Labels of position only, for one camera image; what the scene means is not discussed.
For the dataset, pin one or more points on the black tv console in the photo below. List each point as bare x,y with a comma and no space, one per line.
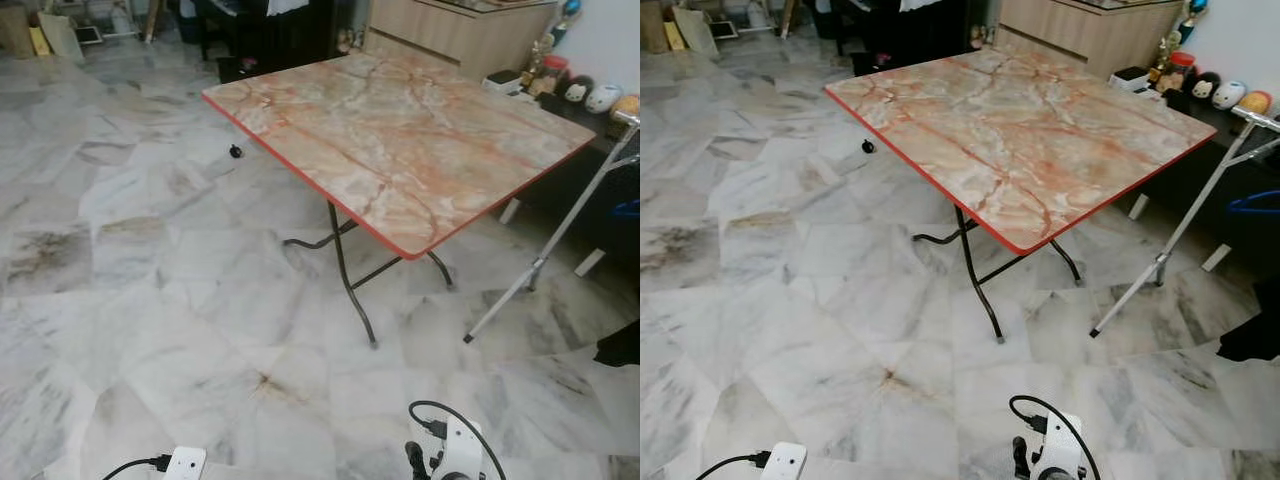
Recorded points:
575,165
1250,240

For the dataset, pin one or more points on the black wooden furniture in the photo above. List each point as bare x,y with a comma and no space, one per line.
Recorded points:
900,40
270,40

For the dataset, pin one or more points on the black white panda doll head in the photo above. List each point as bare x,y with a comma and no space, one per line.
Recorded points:
1206,88
576,92

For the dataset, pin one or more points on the small white black box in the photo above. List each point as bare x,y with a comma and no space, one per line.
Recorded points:
503,80
1133,77

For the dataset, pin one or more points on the yellow flat packet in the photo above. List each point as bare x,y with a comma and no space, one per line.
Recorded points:
675,36
39,41

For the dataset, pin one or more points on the orange round doll head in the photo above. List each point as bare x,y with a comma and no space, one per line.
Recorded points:
1254,101
628,104

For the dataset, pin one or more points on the white round doll head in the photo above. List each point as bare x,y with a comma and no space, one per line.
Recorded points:
1228,94
603,98

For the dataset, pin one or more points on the marble folding table red edge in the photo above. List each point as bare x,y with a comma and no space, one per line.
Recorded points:
400,140
1020,135

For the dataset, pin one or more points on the beige leaning board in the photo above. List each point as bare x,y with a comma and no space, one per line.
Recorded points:
695,30
62,35

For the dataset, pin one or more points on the brown cardboard box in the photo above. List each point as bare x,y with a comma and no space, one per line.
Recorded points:
655,28
15,30

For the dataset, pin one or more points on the gold trophy figurine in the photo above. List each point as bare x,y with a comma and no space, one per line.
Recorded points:
545,50
1168,50

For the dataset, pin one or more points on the blue bottle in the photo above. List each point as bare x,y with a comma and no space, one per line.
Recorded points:
570,10
1197,10

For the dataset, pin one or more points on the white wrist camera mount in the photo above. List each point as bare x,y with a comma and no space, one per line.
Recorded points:
185,462
462,445
783,460
1060,445

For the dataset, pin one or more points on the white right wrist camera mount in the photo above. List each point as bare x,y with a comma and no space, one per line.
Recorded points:
462,445
1060,445

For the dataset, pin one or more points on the red lid glass jar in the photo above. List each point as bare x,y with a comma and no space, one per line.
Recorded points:
553,68
1181,65

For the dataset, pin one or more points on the silver metal clothes rack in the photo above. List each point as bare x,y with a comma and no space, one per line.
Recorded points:
625,118
1258,119

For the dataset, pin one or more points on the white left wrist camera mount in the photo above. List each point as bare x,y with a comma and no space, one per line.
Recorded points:
185,462
783,460

